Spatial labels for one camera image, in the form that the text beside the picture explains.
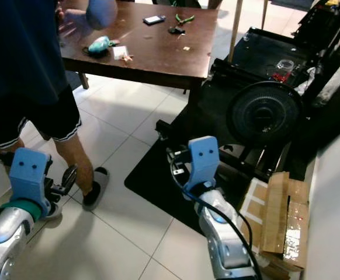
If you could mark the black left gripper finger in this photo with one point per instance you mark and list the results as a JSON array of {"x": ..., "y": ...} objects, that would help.
[{"x": 69, "y": 176}]

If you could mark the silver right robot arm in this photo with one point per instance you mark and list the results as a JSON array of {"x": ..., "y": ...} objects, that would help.
[{"x": 219, "y": 233}]

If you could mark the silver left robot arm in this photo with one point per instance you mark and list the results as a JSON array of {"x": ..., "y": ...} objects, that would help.
[{"x": 6, "y": 230}]

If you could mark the person's right hand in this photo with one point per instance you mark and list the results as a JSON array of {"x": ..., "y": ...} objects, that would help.
[{"x": 75, "y": 26}]

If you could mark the black floor mat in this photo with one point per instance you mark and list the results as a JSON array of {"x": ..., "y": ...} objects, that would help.
[{"x": 158, "y": 181}]

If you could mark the black round floor fan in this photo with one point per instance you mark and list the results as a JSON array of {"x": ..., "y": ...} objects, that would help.
[{"x": 264, "y": 114}]

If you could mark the dark brown wooden table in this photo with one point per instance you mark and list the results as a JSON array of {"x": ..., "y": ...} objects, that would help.
[{"x": 158, "y": 52}]

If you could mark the flattened cardboard pieces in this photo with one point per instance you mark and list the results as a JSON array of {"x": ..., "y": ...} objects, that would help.
[{"x": 281, "y": 216}]

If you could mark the white card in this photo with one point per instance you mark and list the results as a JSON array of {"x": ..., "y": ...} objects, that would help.
[{"x": 120, "y": 51}]

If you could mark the black key fob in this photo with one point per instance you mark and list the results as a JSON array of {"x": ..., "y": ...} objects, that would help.
[{"x": 176, "y": 30}]

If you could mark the person in dark clothes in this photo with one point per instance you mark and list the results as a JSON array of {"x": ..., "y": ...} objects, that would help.
[{"x": 18, "y": 52}]

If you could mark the glass jar with red contents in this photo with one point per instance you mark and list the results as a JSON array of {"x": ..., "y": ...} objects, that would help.
[{"x": 284, "y": 71}]

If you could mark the black smartphone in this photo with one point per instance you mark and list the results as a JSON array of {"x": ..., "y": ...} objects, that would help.
[{"x": 154, "y": 20}]

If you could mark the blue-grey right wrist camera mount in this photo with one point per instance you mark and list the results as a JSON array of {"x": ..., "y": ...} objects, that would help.
[{"x": 202, "y": 157}]

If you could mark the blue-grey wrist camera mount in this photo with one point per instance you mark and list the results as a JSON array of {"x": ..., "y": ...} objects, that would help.
[
  {"x": 30, "y": 172},
  {"x": 202, "y": 157}
]

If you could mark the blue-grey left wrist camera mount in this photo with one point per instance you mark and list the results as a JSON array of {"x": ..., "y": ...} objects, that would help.
[{"x": 30, "y": 172}]

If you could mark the black metal equipment frame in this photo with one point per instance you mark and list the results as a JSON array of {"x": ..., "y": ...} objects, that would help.
[{"x": 322, "y": 29}]

